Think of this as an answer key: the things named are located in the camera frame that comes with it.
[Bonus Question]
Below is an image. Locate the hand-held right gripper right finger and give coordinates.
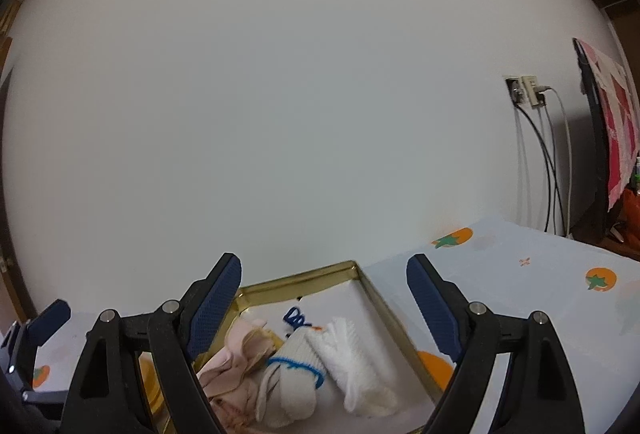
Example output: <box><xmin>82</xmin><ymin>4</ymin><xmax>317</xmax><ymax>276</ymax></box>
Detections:
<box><xmin>405</xmin><ymin>253</ymin><xmax>586</xmax><ymax>434</ymax></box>

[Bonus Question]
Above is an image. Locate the wall socket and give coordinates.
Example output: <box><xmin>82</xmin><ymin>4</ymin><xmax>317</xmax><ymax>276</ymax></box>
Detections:
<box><xmin>504</xmin><ymin>75</ymin><xmax>526</xmax><ymax>108</ymax></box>

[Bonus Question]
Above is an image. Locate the fruit print tablecloth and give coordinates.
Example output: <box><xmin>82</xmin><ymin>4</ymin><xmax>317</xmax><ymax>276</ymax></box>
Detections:
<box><xmin>0</xmin><ymin>219</ymin><xmax>640</xmax><ymax>434</ymax></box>

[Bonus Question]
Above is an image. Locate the black monitor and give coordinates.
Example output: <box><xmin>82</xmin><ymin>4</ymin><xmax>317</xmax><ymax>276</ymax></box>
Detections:
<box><xmin>570</xmin><ymin>37</ymin><xmax>627</xmax><ymax>245</ymax></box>

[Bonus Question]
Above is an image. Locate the white cable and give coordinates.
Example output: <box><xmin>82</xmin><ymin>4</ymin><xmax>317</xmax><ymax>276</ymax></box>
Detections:
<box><xmin>540</xmin><ymin>86</ymin><xmax>572</xmax><ymax>238</ymax></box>

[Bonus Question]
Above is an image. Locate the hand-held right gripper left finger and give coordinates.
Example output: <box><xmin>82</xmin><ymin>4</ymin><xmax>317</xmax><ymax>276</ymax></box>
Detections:
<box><xmin>60</xmin><ymin>253</ymin><xmax>243</xmax><ymax>434</ymax></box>

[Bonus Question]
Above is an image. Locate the black cable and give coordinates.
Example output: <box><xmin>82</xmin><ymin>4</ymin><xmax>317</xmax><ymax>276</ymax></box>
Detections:
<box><xmin>522</xmin><ymin>105</ymin><xmax>558</xmax><ymax>234</ymax></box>
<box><xmin>515</xmin><ymin>104</ymin><xmax>554</xmax><ymax>233</ymax></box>

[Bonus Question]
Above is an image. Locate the pink patchwork cloth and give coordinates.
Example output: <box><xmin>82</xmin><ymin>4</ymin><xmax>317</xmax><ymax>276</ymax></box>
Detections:
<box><xmin>575</xmin><ymin>38</ymin><xmax>640</xmax><ymax>220</ymax></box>

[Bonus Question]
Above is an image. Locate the white ribbed sock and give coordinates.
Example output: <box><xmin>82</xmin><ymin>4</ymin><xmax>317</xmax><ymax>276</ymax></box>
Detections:
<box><xmin>305</xmin><ymin>316</ymin><xmax>399</xmax><ymax>418</ymax></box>

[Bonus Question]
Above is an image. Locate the round gold tin pink label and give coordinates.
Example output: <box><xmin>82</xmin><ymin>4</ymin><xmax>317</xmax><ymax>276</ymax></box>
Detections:
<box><xmin>137</xmin><ymin>353</ymin><xmax>164</xmax><ymax>418</ymax></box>

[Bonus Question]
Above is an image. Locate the orange object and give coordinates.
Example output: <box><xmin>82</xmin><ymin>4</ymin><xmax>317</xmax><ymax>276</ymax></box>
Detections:
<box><xmin>620</xmin><ymin>199</ymin><xmax>640</xmax><ymax>248</ymax></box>

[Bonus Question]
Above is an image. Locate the white sock blue trim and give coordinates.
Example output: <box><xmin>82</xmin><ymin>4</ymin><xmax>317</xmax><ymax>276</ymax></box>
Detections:
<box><xmin>254</xmin><ymin>306</ymin><xmax>329</xmax><ymax>428</ymax></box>

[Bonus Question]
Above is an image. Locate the gold rectangular tin box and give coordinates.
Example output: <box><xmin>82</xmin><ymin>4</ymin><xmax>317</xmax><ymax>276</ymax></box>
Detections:
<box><xmin>154</xmin><ymin>259</ymin><xmax>447</xmax><ymax>434</ymax></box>

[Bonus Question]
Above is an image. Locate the white plug adapter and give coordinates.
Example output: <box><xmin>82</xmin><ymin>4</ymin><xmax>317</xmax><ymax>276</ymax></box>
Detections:
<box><xmin>520</xmin><ymin>75</ymin><xmax>549</xmax><ymax>108</ymax></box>

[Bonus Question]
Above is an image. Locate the pink sock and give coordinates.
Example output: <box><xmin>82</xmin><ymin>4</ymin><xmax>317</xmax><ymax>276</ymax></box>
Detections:
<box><xmin>197</xmin><ymin>318</ymin><xmax>284</xmax><ymax>431</ymax></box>

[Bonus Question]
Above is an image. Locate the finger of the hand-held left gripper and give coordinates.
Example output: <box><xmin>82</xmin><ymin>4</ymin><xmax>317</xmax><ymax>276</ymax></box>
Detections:
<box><xmin>27</xmin><ymin>299</ymin><xmax>72</xmax><ymax>348</ymax></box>

